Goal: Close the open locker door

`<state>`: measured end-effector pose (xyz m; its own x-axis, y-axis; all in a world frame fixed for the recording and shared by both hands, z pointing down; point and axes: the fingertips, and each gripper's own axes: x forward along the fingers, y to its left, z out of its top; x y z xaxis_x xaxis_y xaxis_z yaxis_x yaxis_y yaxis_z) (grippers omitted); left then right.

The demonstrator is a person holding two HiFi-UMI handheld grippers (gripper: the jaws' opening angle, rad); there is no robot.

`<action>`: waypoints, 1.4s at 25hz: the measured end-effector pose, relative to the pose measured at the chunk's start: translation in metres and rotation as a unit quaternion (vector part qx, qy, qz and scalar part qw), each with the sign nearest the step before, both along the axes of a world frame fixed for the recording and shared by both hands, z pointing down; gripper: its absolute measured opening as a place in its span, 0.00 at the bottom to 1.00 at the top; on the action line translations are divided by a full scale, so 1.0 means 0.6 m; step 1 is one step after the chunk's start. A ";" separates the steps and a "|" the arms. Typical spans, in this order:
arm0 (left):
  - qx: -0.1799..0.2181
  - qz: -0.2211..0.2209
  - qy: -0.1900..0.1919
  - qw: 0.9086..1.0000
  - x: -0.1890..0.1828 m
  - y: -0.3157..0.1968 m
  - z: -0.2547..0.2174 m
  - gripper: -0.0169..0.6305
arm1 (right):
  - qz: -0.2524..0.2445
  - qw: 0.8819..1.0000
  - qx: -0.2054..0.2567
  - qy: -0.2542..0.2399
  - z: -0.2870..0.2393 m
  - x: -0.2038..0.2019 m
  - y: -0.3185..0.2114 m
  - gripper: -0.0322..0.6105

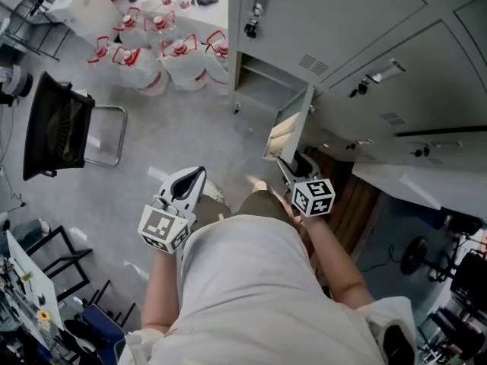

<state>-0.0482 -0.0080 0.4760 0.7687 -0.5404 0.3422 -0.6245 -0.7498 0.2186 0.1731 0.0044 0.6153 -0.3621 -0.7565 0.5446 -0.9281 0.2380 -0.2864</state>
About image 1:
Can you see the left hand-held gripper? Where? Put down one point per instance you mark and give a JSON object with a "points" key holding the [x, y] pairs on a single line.
{"points": [[161, 226]]}

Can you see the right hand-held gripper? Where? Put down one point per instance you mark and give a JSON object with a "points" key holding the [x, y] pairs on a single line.
{"points": [[312, 198]]}

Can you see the grey metal locker door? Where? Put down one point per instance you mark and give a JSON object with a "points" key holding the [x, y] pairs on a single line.
{"points": [[291, 127]]}

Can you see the person's right forearm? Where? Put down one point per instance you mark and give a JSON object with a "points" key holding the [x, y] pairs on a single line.
{"points": [[335, 257]]}

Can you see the person's left forearm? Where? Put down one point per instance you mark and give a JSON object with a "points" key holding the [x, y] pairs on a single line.
{"points": [[161, 287]]}

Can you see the black locker key fob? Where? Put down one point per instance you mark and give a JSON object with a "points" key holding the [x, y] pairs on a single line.
{"points": [[360, 89], [251, 28]]}

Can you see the grey metal locker cabinet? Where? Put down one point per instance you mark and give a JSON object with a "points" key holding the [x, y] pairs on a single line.
{"points": [[365, 40]]}

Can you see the person's left shoe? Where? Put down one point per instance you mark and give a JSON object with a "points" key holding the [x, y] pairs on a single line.
{"points": [[214, 191]]}

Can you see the person's shoe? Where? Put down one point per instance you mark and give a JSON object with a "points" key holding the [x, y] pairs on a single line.
{"points": [[260, 185], [214, 191]]}

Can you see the person's right shoe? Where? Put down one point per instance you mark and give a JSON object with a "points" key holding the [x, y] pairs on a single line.
{"points": [[260, 185]]}

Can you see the person's olive shorts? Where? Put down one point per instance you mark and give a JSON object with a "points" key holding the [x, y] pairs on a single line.
{"points": [[258, 204]]}

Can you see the brown wooden panel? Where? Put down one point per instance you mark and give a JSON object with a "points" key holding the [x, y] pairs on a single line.
{"points": [[350, 204]]}

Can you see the white desk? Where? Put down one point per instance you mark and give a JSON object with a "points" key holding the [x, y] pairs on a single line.
{"points": [[411, 183]]}

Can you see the group of large water jugs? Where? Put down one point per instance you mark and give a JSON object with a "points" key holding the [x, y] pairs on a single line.
{"points": [[179, 67]]}

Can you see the person's white shirt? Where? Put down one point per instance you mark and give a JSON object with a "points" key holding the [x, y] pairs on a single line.
{"points": [[258, 299]]}

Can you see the black mesh office chair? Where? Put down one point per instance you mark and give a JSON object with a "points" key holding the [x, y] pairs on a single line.
{"points": [[57, 127]]}

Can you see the black floor fan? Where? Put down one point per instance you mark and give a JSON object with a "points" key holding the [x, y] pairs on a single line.
{"points": [[416, 256]]}

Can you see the blue chair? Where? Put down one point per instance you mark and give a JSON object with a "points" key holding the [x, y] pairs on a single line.
{"points": [[104, 327]]}

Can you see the white cluttered worktable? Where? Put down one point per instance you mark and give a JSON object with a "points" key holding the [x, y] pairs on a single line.
{"points": [[26, 280]]}

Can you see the black padded chair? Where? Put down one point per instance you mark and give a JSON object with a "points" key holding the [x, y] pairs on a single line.
{"points": [[470, 280]]}

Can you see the white cardboard box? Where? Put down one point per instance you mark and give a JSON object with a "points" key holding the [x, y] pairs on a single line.
{"points": [[81, 4]]}

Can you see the black metal frame stand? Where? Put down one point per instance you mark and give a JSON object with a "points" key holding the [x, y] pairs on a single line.
{"points": [[61, 259]]}

